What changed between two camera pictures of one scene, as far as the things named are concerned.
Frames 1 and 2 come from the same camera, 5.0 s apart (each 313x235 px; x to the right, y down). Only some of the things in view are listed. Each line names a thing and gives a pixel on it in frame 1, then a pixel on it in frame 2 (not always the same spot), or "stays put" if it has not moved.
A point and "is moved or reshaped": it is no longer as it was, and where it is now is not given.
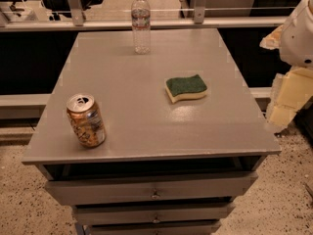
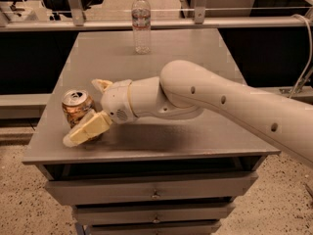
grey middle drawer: (152, 213) stays put
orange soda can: (86, 118) is moved or reshaped
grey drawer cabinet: (164, 168) stays put
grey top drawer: (148, 189) stays put
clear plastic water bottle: (141, 24) stays put
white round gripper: (297, 41) -> (116, 101)
